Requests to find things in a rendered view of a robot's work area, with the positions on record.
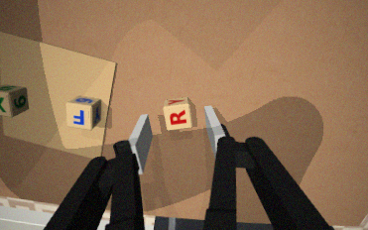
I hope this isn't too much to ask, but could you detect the beige flat mat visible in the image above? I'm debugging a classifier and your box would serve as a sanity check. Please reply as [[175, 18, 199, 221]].
[[0, 32, 117, 159]]

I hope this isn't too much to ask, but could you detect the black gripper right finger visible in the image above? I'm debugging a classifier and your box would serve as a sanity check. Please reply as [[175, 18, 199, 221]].
[[203, 106, 332, 230]]

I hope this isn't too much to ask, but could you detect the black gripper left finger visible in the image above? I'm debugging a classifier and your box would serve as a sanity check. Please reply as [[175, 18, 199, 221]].
[[44, 114, 153, 230]]

